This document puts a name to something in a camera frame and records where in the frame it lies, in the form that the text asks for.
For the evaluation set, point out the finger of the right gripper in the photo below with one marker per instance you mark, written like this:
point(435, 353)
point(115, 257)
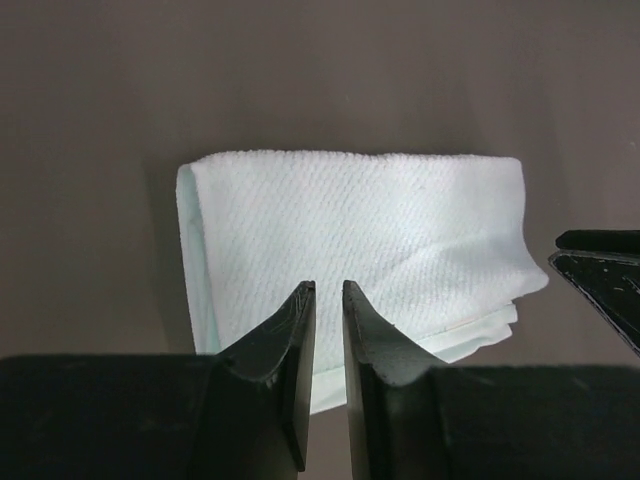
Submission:
point(603, 266)

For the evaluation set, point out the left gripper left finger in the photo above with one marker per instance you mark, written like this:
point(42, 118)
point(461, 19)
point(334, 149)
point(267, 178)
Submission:
point(242, 413)

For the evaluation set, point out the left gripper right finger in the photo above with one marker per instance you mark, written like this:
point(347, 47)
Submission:
point(412, 416)

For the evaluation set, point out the white towel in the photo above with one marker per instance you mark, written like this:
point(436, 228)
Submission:
point(435, 242)

